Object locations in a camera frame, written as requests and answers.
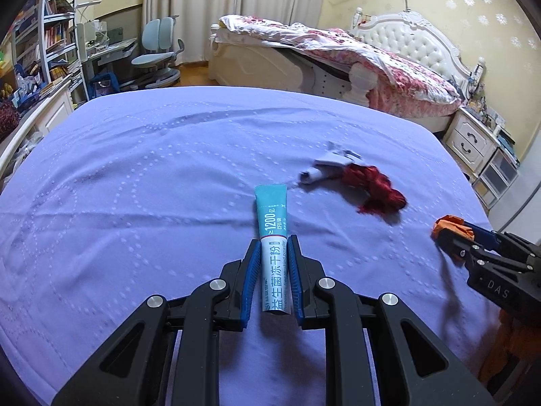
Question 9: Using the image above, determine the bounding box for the grey study desk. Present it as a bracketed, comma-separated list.
[81, 38, 140, 94]

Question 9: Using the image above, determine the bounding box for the white nightstand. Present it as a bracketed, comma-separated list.
[444, 108, 500, 175]

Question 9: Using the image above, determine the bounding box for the white crumpled paper wrapper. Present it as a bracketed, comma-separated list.
[299, 141, 365, 185]

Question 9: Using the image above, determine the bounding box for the dark red fluffy bundle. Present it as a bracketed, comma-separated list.
[0, 101, 20, 143]

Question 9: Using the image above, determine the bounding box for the nightstand clutter pile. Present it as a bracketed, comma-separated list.
[463, 57, 518, 153]

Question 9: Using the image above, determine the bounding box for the blue bag under desk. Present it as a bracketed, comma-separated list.
[90, 74, 120, 101]

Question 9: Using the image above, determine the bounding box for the white desk lamp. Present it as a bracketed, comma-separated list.
[75, 0, 103, 24]

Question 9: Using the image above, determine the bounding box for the plain orange wrapper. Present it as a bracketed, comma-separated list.
[431, 216, 476, 258]

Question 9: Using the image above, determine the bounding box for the light blue desk chair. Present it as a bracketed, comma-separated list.
[130, 17, 187, 90]

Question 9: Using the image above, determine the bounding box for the purple bed sheet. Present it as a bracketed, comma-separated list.
[0, 86, 508, 406]

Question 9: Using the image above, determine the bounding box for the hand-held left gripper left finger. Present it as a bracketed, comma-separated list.
[51, 239, 263, 406]

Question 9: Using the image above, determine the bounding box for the white tufted bed frame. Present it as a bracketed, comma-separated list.
[208, 7, 475, 133]

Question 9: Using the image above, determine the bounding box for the teal white powder packet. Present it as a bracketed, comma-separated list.
[254, 183, 293, 316]

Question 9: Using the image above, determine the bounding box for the white low cabinet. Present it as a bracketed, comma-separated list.
[0, 80, 75, 187]

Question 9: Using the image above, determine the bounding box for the floral pink quilt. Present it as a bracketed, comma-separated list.
[219, 14, 462, 106]

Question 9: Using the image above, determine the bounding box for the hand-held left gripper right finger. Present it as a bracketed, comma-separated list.
[288, 234, 497, 406]

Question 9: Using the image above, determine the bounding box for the red yarn tuft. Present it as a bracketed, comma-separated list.
[342, 164, 407, 217]

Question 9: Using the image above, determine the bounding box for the plastic drawer unit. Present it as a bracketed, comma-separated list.
[473, 148, 519, 209]

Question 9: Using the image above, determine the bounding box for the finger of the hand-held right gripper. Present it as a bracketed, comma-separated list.
[463, 222, 541, 261]
[440, 234, 487, 271]

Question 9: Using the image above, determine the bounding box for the cream curtain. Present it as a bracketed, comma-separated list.
[144, 0, 331, 69]

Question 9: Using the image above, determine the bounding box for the white bookshelf with books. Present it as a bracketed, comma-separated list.
[10, 0, 86, 108]

